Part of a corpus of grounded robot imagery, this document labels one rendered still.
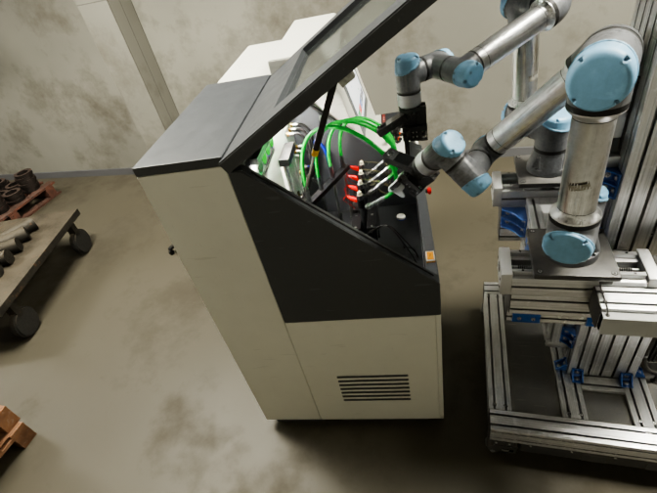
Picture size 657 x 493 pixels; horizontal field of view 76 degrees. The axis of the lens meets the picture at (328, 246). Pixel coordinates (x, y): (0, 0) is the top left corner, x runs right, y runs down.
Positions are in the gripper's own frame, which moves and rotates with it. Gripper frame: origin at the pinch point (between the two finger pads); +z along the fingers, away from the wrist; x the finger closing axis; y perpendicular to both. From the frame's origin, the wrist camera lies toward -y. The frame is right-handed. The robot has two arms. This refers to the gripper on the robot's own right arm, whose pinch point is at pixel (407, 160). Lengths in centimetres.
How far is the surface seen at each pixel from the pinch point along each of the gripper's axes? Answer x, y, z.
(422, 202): 14.3, 5.2, 28.4
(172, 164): -34, -66, -26
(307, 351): -34, -46, 62
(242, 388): -12, -100, 123
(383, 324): -34, -14, 48
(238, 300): -34, -65, 30
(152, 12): 257, -202, -32
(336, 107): 36.4, -26.6, -9.1
